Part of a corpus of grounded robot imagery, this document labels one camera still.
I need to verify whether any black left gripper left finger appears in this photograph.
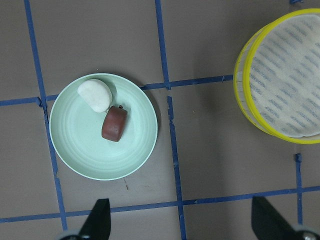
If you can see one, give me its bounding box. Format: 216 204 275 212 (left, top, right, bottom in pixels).
78 198 111 240

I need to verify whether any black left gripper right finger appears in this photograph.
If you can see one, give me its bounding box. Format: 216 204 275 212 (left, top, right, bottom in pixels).
251 196 296 240

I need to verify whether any brown steamed bun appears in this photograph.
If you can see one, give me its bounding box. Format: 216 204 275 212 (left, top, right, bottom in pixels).
101 105 128 142

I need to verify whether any white steamed bun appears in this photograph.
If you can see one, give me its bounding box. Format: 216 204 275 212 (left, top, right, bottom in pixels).
77 79 113 113

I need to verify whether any yellow rimmed steamer basket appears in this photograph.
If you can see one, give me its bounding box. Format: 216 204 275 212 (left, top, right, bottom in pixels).
233 8 320 144

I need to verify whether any light green round plate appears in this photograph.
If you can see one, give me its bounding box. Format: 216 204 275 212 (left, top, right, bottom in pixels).
49 73 158 181

